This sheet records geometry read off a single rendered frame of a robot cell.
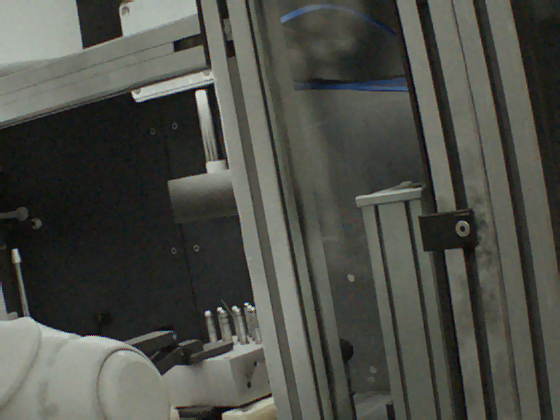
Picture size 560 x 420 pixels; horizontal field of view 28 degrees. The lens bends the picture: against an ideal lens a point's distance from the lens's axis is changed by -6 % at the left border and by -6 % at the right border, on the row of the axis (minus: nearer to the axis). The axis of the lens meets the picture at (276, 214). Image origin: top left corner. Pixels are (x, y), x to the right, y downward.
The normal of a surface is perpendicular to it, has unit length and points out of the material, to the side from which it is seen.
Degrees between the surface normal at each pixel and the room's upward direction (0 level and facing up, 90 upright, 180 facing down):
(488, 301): 90
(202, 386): 89
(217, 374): 89
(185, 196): 90
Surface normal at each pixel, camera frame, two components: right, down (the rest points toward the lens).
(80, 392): -0.12, -0.37
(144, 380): 0.80, -0.28
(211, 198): -0.58, 0.15
